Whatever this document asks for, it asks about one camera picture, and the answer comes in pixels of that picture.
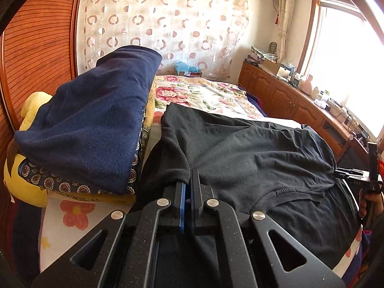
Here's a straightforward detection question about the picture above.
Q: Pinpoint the black t-shirt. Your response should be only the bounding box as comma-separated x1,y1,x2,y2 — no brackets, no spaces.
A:
137,104,360,287

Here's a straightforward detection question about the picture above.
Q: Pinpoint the person's right hand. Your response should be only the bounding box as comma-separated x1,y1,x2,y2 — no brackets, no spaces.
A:
359,190,383,221

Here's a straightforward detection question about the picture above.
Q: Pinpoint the yellow patterned folded cloth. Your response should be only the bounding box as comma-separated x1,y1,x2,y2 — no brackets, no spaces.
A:
18,77,158,206

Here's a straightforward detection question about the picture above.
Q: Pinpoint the pink bottle on cabinet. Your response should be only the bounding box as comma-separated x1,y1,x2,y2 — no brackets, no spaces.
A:
301,74,313,96

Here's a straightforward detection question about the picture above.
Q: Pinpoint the wooden sideboard cabinet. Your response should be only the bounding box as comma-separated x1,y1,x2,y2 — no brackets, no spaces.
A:
238,61,369,168

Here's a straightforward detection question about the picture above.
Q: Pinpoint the yellow plush toy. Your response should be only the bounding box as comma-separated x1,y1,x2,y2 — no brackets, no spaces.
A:
3,91,54,208

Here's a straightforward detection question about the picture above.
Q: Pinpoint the navy folded blanket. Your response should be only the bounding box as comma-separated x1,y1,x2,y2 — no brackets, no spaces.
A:
15,46,162,194

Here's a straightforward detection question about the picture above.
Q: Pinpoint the window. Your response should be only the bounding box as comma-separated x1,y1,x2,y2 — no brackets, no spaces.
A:
301,0,383,140

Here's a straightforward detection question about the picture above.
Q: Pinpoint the cardboard box on cabinet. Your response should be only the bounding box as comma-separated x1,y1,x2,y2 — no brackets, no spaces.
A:
261,59,281,75

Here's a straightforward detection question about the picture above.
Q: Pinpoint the stack of papers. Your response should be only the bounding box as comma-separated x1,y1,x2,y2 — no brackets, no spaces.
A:
249,46,277,62

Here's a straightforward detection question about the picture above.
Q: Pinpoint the floral fleece blanket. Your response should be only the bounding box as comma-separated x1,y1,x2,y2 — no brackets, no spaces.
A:
154,75,264,124

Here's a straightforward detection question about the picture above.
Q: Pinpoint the blue box at bedhead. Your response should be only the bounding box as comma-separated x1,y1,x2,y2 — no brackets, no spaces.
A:
174,61,202,77

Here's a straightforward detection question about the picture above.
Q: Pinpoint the circle-patterned sheer curtain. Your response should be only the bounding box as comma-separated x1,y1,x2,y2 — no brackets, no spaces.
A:
77,0,249,80

